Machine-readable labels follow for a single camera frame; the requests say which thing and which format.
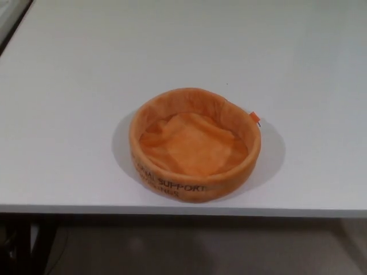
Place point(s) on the dark table leg frame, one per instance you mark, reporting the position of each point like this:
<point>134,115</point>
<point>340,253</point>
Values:
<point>17,243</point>

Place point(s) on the orange soft plush plate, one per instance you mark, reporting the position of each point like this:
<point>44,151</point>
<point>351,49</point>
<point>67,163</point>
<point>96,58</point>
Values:
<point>195,143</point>

